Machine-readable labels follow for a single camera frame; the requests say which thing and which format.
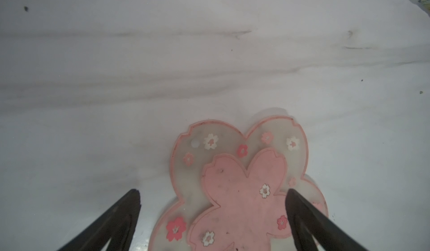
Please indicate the pink flower coaster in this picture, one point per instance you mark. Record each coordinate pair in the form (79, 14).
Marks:
(232, 186)

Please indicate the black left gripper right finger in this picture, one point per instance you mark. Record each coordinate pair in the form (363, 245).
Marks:
(309, 225)

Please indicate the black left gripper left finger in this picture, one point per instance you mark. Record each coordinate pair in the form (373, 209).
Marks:
(114, 229)

